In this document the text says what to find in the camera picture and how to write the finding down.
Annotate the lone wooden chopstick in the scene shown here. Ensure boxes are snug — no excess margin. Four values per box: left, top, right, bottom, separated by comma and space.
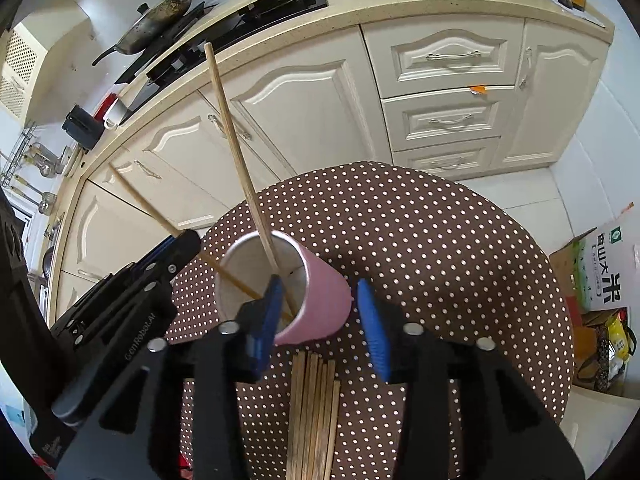
107, 162, 262, 300

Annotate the pink cylindrical utensil holder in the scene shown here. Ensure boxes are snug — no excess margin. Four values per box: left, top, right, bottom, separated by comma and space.
221, 231, 352, 346

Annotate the hanging ladle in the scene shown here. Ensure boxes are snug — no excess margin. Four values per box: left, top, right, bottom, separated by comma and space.
10, 174, 58, 216

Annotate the brown polka dot tablecloth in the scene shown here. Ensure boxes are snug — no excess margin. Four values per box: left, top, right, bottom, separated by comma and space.
166, 162, 574, 479

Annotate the black knife block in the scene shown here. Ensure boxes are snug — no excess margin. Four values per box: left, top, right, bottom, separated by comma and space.
62, 105, 105, 152

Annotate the white mug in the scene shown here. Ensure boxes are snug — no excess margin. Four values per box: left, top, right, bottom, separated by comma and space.
103, 99, 131, 130

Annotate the rice cardboard box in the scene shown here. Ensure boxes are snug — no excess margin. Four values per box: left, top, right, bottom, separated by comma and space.
550, 205, 639, 333

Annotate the red container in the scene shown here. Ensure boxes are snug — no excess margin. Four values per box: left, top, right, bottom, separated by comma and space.
93, 92, 118, 122

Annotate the steel wok with lid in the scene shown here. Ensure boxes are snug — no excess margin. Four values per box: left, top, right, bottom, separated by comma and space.
92, 0, 192, 66

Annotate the black gas stove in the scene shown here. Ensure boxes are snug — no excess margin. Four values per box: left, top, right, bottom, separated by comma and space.
120, 0, 328, 110

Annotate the wall utensil rack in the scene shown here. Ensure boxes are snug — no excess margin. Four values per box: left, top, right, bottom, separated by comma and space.
1, 122, 37, 188

